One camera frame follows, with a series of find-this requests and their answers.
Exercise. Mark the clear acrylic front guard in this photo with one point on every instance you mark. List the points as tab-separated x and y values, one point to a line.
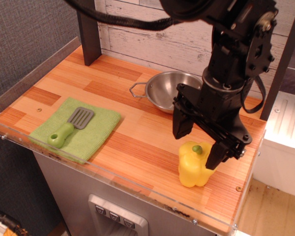
141	158

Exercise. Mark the dark wooden post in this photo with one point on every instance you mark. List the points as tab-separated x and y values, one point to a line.
279	75
90	39

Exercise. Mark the yellow plastic bell pepper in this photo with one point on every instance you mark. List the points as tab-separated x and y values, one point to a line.
192	164

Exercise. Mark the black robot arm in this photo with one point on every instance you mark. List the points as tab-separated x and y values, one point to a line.
241	52

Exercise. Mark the dark right wooden post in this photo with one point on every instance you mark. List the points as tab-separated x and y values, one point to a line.
279	75

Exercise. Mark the silver pot with handles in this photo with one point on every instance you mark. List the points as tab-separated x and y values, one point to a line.
161	89

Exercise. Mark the dark left wooden post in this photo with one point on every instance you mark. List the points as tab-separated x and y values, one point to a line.
90	39

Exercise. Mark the grey spatula green handle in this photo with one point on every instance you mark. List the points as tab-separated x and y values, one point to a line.
79	119

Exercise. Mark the orange object bottom left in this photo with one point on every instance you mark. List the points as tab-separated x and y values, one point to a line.
16	231

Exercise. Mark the silver dispenser panel with buttons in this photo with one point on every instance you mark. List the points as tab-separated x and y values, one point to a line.
112	220

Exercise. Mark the grey toy fridge cabinet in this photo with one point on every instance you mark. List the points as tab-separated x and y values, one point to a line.
71	189

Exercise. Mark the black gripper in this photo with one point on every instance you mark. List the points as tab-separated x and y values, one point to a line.
215	109

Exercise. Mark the green folded cloth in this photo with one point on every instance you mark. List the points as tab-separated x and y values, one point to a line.
81	145

